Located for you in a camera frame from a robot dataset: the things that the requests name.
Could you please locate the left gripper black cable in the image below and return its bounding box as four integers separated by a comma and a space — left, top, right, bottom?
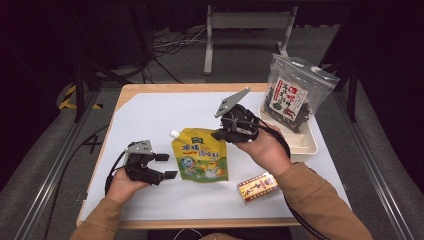
104, 151, 129, 196

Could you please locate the person's tan clothed torso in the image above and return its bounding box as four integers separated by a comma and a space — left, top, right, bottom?
198, 232, 244, 240

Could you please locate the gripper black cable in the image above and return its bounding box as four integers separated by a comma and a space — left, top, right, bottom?
104, 151, 129, 196
229, 116, 331, 240

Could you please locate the yellow spouted sauce pouch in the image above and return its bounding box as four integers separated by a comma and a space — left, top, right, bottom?
169, 127, 231, 184

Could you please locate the bundle of floor cables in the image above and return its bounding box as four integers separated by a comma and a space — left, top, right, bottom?
139, 26, 214, 84

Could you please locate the small red and yellow box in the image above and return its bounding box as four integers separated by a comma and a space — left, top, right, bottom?
236, 171, 280, 205

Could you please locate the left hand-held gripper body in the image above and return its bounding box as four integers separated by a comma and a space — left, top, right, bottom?
123, 139, 166, 186

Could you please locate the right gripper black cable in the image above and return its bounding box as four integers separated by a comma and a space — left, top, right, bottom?
229, 116, 331, 240

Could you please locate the black metal stand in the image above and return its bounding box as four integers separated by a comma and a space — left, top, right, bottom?
318, 56, 360, 123
71, 49, 134, 123

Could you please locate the cream plastic lunch box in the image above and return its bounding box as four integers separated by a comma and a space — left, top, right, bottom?
258, 106, 319, 164

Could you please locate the white table mat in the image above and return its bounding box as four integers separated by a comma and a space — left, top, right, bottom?
79, 91, 352, 222

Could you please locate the person's left hand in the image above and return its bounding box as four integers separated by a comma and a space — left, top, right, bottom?
105, 166, 151, 205

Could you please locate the thin white cable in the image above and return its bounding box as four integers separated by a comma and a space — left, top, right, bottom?
171, 228, 203, 240

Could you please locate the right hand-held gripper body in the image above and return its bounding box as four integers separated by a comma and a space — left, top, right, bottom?
214, 87, 262, 145

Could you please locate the person's right hand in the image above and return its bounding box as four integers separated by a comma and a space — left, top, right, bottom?
233, 121, 294, 177

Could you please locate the grey metal stand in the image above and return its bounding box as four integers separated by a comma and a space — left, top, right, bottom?
203, 4, 299, 76

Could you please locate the clear bag of dried seaweed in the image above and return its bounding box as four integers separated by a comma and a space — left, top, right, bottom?
260, 53, 341, 135

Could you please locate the thin black floor cable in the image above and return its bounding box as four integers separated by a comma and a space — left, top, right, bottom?
43, 124, 111, 240

